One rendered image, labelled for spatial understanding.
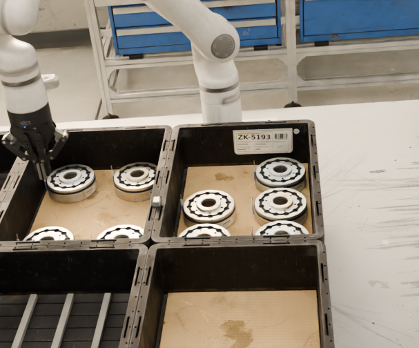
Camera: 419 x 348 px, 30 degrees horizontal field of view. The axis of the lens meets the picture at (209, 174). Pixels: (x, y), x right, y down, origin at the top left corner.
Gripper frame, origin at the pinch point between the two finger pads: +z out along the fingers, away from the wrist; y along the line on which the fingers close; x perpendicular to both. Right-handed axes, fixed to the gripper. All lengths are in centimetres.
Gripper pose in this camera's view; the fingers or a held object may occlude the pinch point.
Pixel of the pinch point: (43, 168)
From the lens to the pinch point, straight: 152.2
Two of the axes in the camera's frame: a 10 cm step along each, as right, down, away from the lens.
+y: 9.9, -0.3, -1.0
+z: 0.8, 8.3, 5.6
